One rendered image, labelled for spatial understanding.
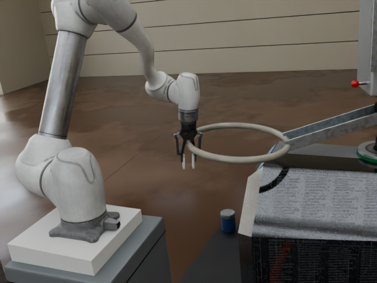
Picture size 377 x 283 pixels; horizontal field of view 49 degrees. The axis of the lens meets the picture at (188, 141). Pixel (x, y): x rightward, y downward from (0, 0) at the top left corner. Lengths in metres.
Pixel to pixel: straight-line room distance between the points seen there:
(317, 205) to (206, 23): 6.84
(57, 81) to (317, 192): 1.13
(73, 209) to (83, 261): 0.17
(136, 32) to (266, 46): 6.70
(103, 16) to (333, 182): 1.13
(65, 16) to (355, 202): 1.32
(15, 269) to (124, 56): 8.00
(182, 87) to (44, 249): 0.84
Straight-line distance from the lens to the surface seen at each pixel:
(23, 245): 1.46
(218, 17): 8.28
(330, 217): 1.80
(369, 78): 1.82
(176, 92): 1.78
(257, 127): 2.10
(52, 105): 1.51
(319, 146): 2.11
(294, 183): 1.85
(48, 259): 1.41
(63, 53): 1.52
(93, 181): 1.35
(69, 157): 1.34
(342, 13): 7.92
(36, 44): 10.14
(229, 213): 2.84
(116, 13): 1.44
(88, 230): 1.40
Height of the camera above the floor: 1.57
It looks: 20 degrees down
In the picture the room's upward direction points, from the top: 6 degrees counter-clockwise
